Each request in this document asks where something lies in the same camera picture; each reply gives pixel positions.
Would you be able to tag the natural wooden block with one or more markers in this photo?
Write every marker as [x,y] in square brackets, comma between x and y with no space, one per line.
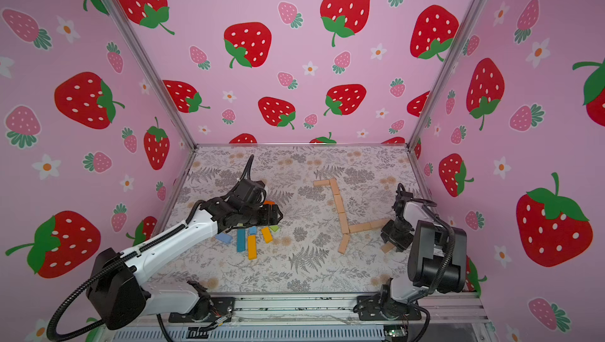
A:
[338,200]
[344,244]
[344,225]
[321,183]
[359,228]
[334,186]
[378,224]
[387,247]

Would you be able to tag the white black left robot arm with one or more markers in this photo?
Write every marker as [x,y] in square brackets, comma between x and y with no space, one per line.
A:
[121,295]

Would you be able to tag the teal wooden block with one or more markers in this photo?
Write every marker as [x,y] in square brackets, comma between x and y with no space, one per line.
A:
[241,240]

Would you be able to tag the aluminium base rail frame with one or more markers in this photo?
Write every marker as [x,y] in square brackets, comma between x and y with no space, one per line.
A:
[321,317]

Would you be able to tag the aluminium corner post right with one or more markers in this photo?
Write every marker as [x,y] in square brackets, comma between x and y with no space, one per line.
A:
[467,25]

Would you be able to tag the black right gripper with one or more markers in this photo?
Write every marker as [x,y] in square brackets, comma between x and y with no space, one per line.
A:
[392,236]

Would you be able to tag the aluminium corner post left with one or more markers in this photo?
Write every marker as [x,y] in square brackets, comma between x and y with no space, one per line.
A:
[124,26]

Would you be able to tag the long yellow wooden block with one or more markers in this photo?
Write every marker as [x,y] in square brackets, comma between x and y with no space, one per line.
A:
[252,247]

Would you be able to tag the aluminium corner post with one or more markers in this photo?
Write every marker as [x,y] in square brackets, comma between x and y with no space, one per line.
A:
[124,26]
[467,25]

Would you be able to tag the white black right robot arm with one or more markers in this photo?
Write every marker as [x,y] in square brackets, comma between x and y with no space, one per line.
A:
[436,260]

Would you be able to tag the short yellow wooden block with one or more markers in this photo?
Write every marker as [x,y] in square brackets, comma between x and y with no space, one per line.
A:
[267,235]

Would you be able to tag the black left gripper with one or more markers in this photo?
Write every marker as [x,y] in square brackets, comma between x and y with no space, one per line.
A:
[270,220]

